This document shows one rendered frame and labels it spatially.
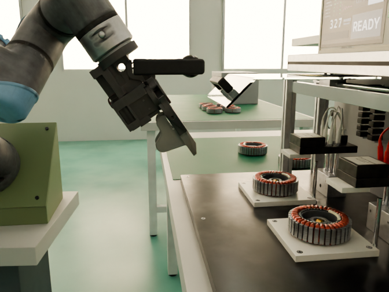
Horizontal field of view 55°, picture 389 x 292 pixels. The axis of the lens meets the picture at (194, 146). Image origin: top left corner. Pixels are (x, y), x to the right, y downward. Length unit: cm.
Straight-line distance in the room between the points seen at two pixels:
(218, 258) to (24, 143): 55
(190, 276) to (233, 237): 13
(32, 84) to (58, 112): 491
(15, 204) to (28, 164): 10
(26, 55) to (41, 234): 39
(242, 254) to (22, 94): 44
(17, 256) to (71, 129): 474
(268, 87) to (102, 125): 248
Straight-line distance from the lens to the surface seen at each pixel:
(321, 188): 100
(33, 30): 65
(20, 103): 58
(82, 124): 547
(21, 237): 85
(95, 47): 59
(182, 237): 78
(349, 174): 73
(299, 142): 92
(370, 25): 84
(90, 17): 59
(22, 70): 60
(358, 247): 73
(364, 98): 77
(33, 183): 91
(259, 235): 75
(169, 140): 61
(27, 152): 95
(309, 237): 70
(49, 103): 552
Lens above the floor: 110
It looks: 13 degrees down
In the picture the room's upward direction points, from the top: straight up
